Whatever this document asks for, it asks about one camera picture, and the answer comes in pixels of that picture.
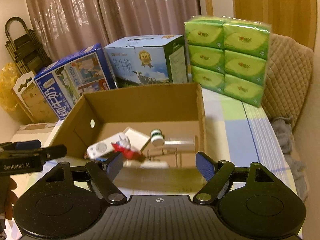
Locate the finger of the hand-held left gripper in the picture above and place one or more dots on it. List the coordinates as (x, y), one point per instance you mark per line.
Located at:
(22, 145)
(53, 152)

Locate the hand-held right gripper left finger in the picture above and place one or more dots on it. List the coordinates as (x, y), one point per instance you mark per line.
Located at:
(115, 165)

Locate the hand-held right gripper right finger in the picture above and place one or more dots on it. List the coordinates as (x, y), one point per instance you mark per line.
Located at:
(205, 166)

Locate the red white cat figure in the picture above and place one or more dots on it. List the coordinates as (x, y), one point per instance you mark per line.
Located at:
(125, 146)

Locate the white remote control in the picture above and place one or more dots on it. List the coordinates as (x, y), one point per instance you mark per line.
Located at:
(101, 147)

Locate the clear plastic bottle cream lid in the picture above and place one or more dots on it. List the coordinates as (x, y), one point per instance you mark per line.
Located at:
(180, 140)

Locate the white box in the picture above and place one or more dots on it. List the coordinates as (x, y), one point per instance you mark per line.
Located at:
(136, 136)

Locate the small green and white bottle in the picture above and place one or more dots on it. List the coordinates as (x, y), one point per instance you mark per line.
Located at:
(157, 137)

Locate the person's left hand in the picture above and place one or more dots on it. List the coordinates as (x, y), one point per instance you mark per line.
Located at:
(8, 197)

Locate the printed brown cardboard box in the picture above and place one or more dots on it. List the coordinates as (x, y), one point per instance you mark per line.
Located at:
(37, 107)

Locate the yellow plastic bag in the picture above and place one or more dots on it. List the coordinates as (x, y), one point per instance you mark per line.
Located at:
(7, 85)

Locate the white cardboard hanger piece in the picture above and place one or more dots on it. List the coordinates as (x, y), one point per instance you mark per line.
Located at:
(23, 82)

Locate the dark blue milk carton box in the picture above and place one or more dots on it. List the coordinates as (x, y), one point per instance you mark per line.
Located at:
(72, 80)

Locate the grey cloth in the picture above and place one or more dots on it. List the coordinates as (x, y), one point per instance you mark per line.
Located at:
(287, 142)

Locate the black folding cart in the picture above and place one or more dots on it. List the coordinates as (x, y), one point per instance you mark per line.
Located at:
(25, 47)

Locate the light blue milk carton box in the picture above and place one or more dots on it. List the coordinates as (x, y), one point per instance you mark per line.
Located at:
(140, 62)

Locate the pack of green tissue packets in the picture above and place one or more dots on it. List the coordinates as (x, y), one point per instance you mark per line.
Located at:
(225, 60)

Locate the chair with quilted beige cover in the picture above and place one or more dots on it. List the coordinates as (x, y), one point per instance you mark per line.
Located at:
(290, 80)

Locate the pinkish brown curtain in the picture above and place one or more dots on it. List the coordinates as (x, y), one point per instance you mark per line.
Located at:
(100, 10)

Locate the wooden door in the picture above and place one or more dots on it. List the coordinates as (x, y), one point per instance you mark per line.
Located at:
(275, 5)

